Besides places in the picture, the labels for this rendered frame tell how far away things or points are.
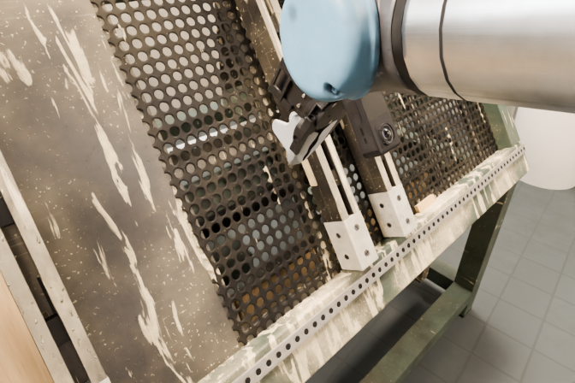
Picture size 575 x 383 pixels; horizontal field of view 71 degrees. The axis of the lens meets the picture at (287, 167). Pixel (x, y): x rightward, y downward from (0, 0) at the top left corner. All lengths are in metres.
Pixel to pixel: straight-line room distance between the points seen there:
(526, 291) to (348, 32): 2.31
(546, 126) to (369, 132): 2.78
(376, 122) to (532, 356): 1.84
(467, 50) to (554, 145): 3.05
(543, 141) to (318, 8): 3.04
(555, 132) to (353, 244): 2.41
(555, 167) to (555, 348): 1.43
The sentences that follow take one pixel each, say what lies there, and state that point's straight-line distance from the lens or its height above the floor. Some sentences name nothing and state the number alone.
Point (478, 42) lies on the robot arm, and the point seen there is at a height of 1.56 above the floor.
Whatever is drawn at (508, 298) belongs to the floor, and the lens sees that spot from 2.39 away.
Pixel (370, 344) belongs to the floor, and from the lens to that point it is 1.99.
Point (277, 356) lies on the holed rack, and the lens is 0.86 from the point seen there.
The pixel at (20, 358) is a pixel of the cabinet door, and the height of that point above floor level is 1.06.
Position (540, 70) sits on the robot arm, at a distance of 0.18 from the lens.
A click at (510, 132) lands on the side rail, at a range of 1.70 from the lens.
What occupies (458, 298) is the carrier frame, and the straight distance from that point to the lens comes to 2.03.
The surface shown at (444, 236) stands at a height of 0.84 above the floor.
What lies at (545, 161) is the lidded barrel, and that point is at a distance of 3.29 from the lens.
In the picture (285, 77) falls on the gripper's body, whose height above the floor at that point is 1.44.
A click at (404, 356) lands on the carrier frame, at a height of 0.18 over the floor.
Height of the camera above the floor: 1.60
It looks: 31 degrees down
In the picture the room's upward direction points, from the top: straight up
